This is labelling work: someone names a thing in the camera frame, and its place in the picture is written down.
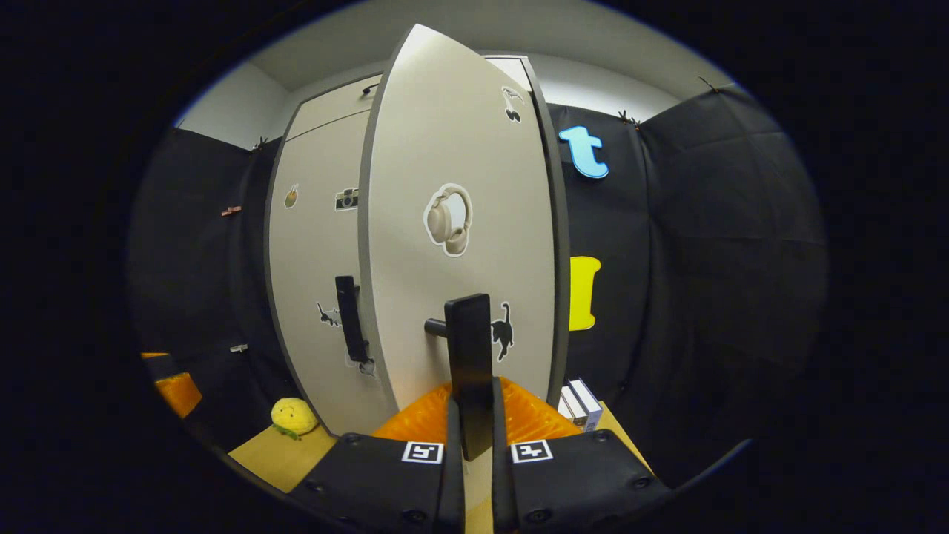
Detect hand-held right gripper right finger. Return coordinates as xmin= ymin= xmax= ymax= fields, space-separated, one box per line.
xmin=491 ymin=377 xmax=674 ymax=534

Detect beige double-door shoe cabinet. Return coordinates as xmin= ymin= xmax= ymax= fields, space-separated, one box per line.
xmin=263 ymin=24 xmax=572 ymax=438

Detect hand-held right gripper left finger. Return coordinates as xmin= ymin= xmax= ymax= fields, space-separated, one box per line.
xmin=285 ymin=378 xmax=466 ymax=534

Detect beige cabinet door headphones sticker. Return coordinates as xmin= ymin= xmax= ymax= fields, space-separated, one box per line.
xmin=358 ymin=24 xmax=572 ymax=412

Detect beige cabinet door camera sticker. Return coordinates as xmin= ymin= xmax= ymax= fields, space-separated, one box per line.
xmin=267 ymin=111 xmax=397 ymax=437

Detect black door handle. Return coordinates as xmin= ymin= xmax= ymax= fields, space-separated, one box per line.
xmin=424 ymin=293 xmax=496 ymax=462
xmin=335 ymin=275 xmax=370 ymax=364

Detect yellow plush toy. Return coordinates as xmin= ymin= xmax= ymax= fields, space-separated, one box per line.
xmin=270 ymin=397 xmax=321 ymax=441

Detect black backdrop cloth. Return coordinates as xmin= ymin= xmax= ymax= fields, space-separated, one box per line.
xmin=126 ymin=88 xmax=830 ymax=490

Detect beige cabinet drawer front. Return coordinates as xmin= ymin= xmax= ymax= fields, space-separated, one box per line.
xmin=285 ymin=56 xmax=536 ymax=142

